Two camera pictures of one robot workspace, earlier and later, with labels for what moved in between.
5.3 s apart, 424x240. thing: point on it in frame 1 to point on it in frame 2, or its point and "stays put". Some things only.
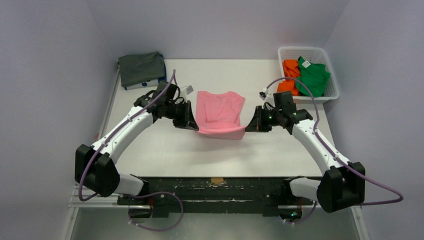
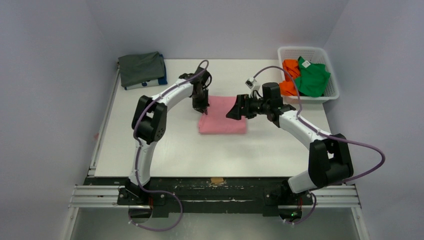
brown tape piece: (216, 180) stays put
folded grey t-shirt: (137, 68) stays put
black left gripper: (188, 121) to (202, 107)
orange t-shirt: (291, 69) stays put
